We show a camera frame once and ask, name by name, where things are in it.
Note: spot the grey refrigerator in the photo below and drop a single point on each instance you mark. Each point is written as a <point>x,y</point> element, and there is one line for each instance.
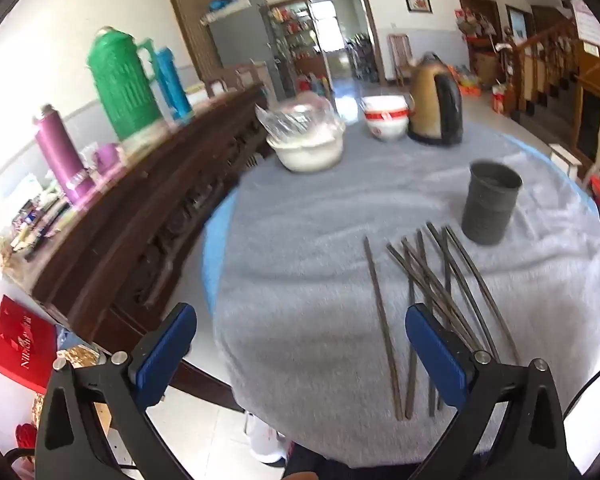
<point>243,32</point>

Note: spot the dark grey utensil holder cup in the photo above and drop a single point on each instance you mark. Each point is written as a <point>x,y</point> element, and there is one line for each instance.
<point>492,194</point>

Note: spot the dark chopstick four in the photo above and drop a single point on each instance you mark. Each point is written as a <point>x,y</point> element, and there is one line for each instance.
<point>452,310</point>

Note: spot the wall calendar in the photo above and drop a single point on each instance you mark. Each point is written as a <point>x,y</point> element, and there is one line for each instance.
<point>587,25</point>

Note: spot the pink mug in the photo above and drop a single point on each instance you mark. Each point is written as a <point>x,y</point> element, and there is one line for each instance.
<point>106,158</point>

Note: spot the dark carved wooden sideboard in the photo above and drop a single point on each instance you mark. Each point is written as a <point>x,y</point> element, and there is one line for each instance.
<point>107,274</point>

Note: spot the gold black electric kettle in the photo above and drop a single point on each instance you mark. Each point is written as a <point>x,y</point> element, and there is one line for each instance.
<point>437,109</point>

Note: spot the green thermos jug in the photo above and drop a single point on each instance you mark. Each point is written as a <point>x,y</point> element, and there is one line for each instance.
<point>121,83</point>

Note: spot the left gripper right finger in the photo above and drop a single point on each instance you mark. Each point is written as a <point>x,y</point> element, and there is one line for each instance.
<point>507,423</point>

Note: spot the blue thermos flask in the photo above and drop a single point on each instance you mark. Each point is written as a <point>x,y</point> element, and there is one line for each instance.
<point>170,84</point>

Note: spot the wooden staircase railing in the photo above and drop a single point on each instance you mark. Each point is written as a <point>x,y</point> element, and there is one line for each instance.
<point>544,65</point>

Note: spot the small white stool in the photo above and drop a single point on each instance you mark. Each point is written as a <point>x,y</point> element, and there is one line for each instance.
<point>565,161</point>

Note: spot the wooden chair by wall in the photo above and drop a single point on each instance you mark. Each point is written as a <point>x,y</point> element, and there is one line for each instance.
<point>402,57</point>

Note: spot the purple thermos bottle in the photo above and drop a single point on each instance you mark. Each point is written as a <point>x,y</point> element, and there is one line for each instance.
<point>62,157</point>

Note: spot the dark chopstick six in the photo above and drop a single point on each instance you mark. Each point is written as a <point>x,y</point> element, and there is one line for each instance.
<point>449,261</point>

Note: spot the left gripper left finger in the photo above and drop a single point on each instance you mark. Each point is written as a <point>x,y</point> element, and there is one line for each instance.
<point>71,443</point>

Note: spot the white basin with plastic bag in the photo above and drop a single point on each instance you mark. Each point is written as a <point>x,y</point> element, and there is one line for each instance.
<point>305,133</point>

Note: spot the red paper bag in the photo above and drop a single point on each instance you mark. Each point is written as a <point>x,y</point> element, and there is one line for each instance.
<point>27,346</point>

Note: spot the red white stacked bowls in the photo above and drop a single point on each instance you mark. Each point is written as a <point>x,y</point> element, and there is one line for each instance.
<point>387,117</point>

